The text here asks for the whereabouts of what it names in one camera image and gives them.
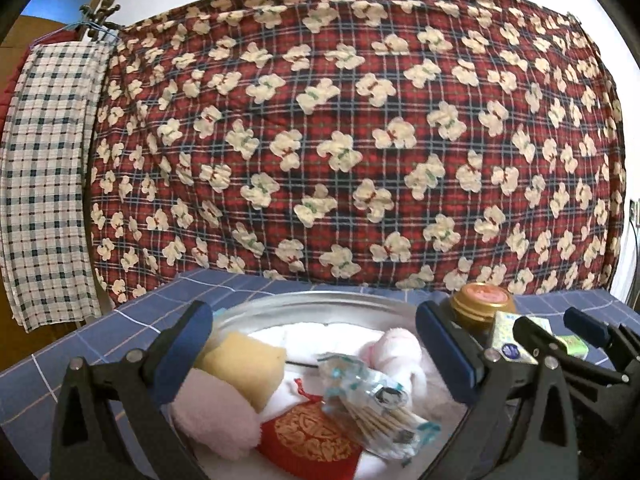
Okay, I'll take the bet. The green tissue pack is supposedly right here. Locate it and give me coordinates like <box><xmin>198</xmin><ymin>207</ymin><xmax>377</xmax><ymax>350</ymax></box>
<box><xmin>556</xmin><ymin>335</ymin><xmax>589</xmax><ymax>360</ymax></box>

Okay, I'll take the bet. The pink towel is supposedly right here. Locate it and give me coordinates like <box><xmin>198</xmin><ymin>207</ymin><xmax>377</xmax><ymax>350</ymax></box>
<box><xmin>170</xmin><ymin>368</ymin><xmax>262</xmax><ymax>460</ymax></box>

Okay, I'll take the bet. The yellow sponge block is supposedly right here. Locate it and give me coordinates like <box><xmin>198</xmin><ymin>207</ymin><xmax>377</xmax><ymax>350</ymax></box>
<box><xmin>196</xmin><ymin>332</ymin><xmax>288</xmax><ymax>413</ymax></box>

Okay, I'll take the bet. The pink plush glove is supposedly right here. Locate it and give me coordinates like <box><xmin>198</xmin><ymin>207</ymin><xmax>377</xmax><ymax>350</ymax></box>
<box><xmin>359</xmin><ymin>328</ymin><xmax>427</xmax><ymax>408</ymax></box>

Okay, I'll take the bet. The cotton swab bag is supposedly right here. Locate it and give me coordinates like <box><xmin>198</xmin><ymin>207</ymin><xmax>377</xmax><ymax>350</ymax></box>
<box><xmin>317</xmin><ymin>353</ymin><xmax>440</xmax><ymax>462</ymax></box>

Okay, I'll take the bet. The red gold embroidered pouch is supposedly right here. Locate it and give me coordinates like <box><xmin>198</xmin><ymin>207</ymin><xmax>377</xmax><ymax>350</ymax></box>
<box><xmin>256</xmin><ymin>378</ymin><xmax>362</xmax><ymax>480</ymax></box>

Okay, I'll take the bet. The blue dotted tissue box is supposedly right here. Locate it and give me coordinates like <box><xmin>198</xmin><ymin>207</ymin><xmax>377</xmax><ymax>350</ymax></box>
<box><xmin>488</xmin><ymin>311</ymin><xmax>537</xmax><ymax>365</ymax></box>

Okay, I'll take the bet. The gold round tin lid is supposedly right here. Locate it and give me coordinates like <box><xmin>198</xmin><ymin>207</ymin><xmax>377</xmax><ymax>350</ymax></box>
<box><xmin>449</xmin><ymin>283</ymin><xmax>516</xmax><ymax>340</ymax></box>

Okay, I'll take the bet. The blue plaid tablecloth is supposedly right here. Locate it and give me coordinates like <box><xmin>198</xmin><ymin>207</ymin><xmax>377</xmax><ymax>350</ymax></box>
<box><xmin>1</xmin><ymin>270</ymin><xmax>639</xmax><ymax>479</ymax></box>

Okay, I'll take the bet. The green checked hanging cloth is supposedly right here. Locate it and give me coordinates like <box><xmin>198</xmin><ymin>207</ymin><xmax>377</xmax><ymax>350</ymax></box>
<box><xmin>1</xmin><ymin>41</ymin><xmax>114</xmax><ymax>332</ymax></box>

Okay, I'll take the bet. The round metal tin container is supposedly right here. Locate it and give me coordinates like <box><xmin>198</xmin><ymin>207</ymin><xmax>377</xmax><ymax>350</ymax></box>
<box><xmin>159</xmin><ymin>289</ymin><xmax>482</xmax><ymax>480</ymax></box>

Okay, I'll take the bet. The red plaid bear blanket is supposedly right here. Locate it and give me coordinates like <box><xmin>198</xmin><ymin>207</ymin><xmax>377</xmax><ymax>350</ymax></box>
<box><xmin>90</xmin><ymin>0</ymin><xmax>626</xmax><ymax>304</ymax></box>

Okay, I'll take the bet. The clothes hanger hook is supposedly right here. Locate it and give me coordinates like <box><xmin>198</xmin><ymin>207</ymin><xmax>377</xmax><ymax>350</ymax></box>
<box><xmin>73</xmin><ymin>0</ymin><xmax>122</xmax><ymax>42</ymax></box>

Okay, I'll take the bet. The wall power socket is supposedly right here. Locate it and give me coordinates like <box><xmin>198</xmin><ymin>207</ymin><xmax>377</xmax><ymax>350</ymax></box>
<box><xmin>629</xmin><ymin>200</ymin><xmax>640</xmax><ymax>228</ymax></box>

